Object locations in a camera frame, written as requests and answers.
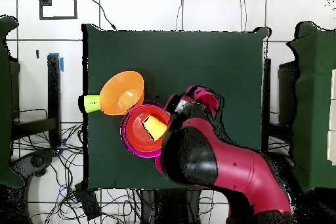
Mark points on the yellow cup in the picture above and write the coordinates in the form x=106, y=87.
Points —
x=156, y=128

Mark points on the black metal frame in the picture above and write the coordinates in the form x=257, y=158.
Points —
x=287, y=90
x=53, y=90

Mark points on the large pink bowl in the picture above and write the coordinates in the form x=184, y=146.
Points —
x=147, y=154

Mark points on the black chair base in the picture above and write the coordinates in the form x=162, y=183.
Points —
x=36, y=161

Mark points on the red-pink cup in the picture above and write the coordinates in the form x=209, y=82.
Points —
x=208, y=100

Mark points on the small red-pink bowl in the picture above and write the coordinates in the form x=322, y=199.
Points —
x=157, y=163

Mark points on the dark green tablecloth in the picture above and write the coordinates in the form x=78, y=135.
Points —
x=183, y=58

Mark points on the red-orange bowl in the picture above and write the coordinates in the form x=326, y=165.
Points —
x=134, y=134

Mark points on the black floor box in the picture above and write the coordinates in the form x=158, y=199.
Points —
x=88, y=203

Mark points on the lime green cup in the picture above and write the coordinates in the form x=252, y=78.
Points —
x=92, y=103

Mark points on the green cloth side table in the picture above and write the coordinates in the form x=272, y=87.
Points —
x=5, y=103
x=315, y=103

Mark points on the blue tape strip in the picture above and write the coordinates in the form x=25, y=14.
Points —
x=62, y=65

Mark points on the large orange bowl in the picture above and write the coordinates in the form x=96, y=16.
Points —
x=118, y=90

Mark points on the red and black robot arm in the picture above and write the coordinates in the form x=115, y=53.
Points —
x=236, y=166

